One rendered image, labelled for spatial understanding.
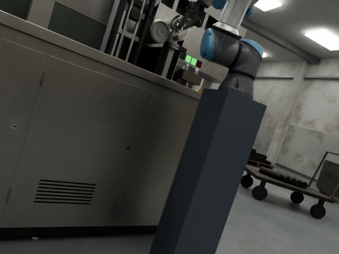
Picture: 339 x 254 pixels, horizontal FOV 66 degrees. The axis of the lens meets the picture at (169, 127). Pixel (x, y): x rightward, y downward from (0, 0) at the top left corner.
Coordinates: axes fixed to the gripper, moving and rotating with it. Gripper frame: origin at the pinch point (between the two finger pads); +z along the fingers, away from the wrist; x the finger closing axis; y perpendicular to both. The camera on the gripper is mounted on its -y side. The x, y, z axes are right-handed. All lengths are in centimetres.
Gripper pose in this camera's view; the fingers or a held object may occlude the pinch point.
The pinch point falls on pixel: (181, 28)
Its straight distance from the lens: 164.9
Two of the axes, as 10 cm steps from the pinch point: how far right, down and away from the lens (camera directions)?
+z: -6.2, 4.2, 6.6
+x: -7.7, -2.1, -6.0
